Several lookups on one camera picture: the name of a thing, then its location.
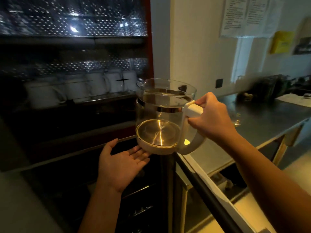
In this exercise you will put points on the person's right hand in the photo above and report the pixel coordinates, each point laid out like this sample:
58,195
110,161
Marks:
215,118

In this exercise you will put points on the person's left hand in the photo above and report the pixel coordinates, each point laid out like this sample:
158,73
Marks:
119,167

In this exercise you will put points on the person's right thumb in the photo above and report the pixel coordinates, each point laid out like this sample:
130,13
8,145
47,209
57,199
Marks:
204,98

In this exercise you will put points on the person's left middle finger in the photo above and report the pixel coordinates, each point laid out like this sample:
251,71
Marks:
141,155

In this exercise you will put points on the person's left thumb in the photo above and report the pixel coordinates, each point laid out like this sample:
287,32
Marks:
109,146

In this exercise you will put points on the person's left little finger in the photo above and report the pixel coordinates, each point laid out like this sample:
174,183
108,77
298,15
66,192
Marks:
142,165

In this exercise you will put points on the person's right forearm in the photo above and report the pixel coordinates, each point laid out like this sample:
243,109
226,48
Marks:
264,181

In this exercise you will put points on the person's left forearm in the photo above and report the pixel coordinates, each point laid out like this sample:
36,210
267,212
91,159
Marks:
102,211

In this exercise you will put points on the small clear drinking glass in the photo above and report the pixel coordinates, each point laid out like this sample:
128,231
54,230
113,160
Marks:
237,120

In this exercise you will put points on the dark disinfection cabinet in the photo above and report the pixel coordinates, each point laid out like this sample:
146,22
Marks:
73,123

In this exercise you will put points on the dark clutter of kitchenware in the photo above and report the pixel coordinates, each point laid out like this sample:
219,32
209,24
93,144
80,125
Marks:
267,88

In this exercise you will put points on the cabinet door with white edge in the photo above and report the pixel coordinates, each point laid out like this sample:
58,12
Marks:
213,198

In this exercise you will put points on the perforated metal cabinet shelf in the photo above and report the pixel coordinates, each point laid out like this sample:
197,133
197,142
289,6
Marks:
80,66
73,19

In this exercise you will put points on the white printed paper sheet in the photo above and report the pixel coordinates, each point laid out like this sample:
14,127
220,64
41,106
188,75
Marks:
234,16
264,16

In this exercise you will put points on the white sheet on counter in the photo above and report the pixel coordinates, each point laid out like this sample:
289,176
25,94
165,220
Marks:
295,99

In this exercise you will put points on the steel-topped wooden table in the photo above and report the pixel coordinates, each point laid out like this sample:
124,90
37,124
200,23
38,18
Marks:
279,152

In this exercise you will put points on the yellow paper note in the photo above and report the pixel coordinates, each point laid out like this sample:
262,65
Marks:
281,43

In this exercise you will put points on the black wall socket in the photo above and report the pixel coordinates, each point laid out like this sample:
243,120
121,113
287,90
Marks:
219,83

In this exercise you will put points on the dark wall picture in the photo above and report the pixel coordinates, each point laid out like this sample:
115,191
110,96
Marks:
303,46

